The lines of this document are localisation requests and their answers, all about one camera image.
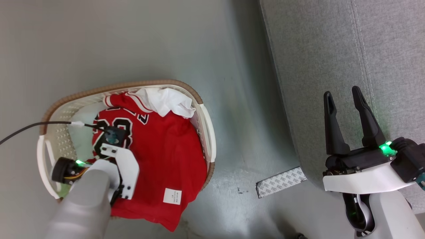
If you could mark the grey fabric sofa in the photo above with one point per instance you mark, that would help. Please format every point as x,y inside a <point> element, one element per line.
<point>332,49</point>

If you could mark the white garment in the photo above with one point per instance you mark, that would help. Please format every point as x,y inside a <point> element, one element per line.
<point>166,99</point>

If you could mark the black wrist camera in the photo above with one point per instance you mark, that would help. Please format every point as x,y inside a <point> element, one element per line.
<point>410,159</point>
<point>113,136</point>

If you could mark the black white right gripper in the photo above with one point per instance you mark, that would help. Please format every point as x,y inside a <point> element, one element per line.
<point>358,181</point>

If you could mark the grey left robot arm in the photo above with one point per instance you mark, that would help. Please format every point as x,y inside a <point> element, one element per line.
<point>83,205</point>

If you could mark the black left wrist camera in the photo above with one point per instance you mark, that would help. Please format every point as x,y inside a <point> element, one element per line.
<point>113,136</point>

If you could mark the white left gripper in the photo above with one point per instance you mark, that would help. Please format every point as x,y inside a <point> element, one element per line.
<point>127,172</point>

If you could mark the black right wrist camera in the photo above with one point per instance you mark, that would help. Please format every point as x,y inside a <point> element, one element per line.
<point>410,159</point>

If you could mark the white basket with brown rim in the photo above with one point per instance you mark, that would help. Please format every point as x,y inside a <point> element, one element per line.
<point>209,132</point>

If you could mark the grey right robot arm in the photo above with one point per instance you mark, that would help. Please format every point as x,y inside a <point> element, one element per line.
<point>391,215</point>

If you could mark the red basketball jersey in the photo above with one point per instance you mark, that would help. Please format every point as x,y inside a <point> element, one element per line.
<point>166,156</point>

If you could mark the grey patterned tape strip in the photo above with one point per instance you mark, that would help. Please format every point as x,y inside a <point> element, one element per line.
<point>280,182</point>

